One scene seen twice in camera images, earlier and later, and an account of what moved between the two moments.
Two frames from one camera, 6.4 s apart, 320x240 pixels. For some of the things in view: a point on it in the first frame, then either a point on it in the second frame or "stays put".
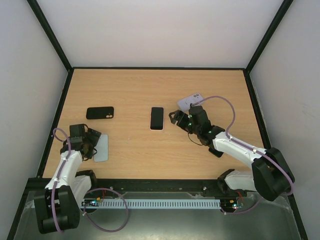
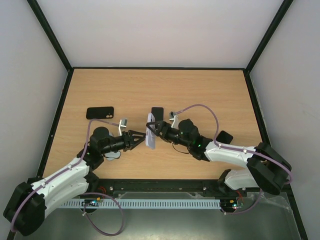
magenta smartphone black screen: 157,118 stays put
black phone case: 98,113 stays put
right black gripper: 181,118 -> 162,128
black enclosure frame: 18,218 stays put
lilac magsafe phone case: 184,104 -> 150,137
